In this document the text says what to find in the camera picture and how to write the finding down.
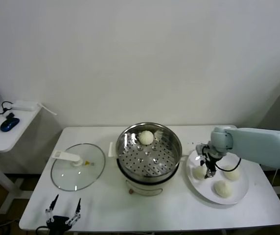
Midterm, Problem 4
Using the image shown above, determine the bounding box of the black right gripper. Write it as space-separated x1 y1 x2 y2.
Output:
198 145 219 179

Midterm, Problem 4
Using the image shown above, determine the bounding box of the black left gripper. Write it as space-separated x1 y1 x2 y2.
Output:
45 194 82 235

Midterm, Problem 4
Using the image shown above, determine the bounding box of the white steamed baozi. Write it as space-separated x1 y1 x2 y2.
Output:
193 165 208 181
223 165 241 182
139 130 154 145
213 180 233 198

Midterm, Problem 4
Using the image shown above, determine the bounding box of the stainless steel steamer basket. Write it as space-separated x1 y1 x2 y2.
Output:
116 122 183 177

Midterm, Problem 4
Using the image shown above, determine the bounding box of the white round plate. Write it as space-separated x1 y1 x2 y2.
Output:
186 146 250 205

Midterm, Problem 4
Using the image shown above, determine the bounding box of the white electric cooker base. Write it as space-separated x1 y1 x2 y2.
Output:
108 141 189 198

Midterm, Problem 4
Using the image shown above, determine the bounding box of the blue computer mouse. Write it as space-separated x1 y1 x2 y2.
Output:
0 117 20 132

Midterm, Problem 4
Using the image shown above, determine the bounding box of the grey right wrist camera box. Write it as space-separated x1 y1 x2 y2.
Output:
195 144 206 157

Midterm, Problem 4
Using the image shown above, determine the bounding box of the glass lid white handle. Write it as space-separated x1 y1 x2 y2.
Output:
50 143 106 192

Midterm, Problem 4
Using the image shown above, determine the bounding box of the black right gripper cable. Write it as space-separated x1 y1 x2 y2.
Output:
214 156 242 172

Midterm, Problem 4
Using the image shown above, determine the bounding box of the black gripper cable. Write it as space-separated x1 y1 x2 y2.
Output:
35 226 50 235
214 156 242 172

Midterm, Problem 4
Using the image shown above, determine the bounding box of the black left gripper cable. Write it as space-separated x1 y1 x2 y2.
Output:
35 226 50 235

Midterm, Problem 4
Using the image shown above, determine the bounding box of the white floor cable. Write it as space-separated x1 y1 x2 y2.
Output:
0 218 21 230

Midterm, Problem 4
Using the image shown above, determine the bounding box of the white hanging cable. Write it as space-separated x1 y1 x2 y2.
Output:
271 168 279 187

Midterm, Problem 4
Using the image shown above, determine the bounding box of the black desk cable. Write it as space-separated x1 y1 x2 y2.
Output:
0 101 15 116

